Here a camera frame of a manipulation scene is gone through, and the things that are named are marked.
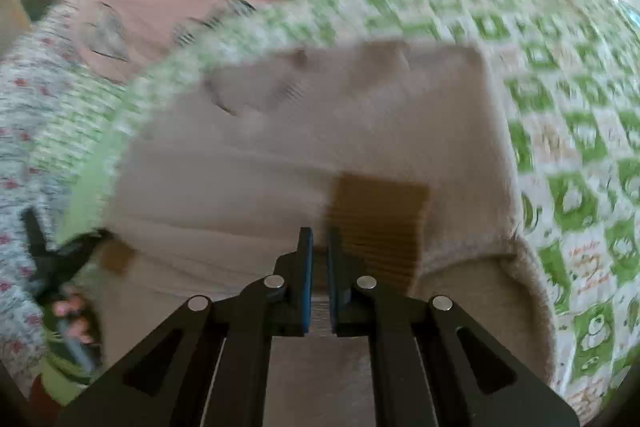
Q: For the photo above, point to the green checked blanket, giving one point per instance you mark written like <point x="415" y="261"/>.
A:
<point x="575" y="157"/>

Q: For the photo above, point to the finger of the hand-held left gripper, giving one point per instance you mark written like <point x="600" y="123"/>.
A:
<point x="50" y="259"/>

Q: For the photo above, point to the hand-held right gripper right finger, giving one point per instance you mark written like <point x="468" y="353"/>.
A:
<point x="334" y="292"/>

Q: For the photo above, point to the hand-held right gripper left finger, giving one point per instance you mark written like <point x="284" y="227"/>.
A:
<point x="305" y="287"/>

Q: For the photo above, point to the white floral bed sheet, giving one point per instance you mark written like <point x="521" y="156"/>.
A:
<point x="30" y="132"/>

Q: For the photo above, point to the beige towel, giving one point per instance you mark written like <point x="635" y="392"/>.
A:
<point x="300" y="132"/>

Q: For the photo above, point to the person's foot in green slipper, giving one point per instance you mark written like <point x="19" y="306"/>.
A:
<point x="70" y="312"/>

